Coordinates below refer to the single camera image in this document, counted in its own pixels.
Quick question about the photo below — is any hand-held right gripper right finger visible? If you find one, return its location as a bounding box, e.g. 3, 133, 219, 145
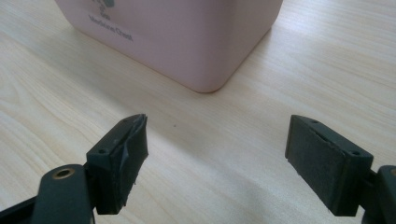
284, 114, 375, 217

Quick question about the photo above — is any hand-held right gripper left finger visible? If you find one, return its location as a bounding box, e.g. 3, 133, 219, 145
85, 113, 149, 216

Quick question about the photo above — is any pink plastic storage box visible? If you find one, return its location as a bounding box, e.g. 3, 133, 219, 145
54, 0, 284, 93

